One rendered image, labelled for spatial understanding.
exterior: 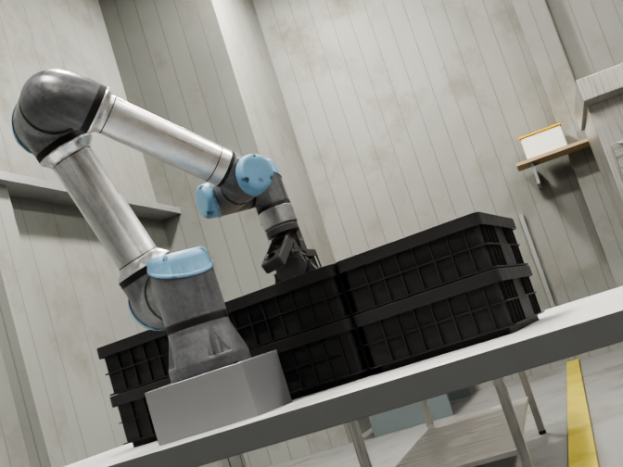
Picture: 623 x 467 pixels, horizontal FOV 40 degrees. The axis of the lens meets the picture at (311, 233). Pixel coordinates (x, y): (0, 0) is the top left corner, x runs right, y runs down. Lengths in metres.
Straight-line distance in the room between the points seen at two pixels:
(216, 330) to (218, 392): 0.12
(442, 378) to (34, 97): 0.89
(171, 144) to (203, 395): 0.47
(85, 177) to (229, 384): 0.51
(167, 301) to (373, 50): 8.26
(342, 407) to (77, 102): 0.74
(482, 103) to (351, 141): 1.46
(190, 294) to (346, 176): 7.99
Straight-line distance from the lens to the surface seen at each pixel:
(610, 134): 6.69
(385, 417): 7.69
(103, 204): 1.70
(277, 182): 1.84
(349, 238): 9.41
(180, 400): 1.53
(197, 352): 1.53
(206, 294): 1.55
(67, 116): 1.63
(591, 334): 1.21
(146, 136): 1.63
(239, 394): 1.48
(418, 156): 9.35
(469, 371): 1.22
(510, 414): 3.39
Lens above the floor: 0.75
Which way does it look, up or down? 8 degrees up
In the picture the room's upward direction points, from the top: 18 degrees counter-clockwise
